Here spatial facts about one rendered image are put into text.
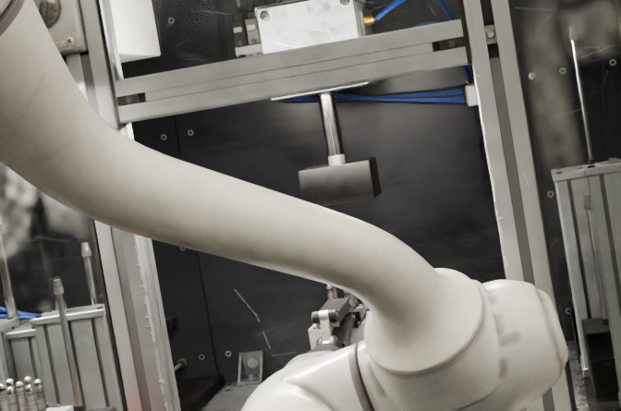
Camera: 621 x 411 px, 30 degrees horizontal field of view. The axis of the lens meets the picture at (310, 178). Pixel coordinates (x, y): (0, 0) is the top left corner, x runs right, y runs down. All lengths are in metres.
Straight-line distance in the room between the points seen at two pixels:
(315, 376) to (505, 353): 0.16
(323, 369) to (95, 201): 0.28
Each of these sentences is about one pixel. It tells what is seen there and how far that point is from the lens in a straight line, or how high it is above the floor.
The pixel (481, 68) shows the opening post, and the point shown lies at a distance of 1.15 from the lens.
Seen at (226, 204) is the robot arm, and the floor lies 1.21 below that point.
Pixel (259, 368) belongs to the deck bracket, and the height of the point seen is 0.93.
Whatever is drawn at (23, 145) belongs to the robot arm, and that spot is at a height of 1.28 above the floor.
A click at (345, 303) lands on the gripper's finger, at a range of 1.24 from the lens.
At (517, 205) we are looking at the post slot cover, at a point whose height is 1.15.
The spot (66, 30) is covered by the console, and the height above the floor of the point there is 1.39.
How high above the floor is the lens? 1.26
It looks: 3 degrees down
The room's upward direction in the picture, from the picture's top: 9 degrees counter-clockwise
